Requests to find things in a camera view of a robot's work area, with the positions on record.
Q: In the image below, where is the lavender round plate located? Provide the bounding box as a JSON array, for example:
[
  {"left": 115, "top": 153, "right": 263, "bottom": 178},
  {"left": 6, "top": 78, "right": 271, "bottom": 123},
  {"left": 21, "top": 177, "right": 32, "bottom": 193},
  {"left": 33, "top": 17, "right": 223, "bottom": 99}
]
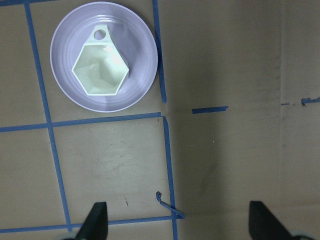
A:
[{"left": 50, "top": 1, "right": 158, "bottom": 113}]

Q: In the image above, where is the white angular cup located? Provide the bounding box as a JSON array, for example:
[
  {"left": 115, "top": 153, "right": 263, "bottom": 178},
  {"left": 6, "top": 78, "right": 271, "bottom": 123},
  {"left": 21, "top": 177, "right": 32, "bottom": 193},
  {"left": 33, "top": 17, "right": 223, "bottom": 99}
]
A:
[{"left": 71, "top": 24, "right": 130, "bottom": 96}]

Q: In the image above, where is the brown paper table cover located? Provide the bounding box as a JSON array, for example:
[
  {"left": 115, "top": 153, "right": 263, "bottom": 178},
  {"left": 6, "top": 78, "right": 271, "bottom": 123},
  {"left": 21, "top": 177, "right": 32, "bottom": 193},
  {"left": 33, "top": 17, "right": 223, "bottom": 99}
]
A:
[{"left": 0, "top": 0, "right": 320, "bottom": 240}]

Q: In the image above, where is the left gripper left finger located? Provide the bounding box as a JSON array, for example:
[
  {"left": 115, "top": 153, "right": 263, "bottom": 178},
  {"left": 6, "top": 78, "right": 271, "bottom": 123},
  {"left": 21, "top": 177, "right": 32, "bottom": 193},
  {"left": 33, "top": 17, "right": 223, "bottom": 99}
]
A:
[{"left": 75, "top": 202, "right": 108, "bottom": 240}]

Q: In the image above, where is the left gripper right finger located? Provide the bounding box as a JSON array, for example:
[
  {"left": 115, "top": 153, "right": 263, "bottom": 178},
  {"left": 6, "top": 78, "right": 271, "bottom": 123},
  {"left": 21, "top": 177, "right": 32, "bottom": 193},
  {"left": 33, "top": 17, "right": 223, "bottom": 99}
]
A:
[{"left": 249, "top": 200, "right": 292, "bottom": 240}]

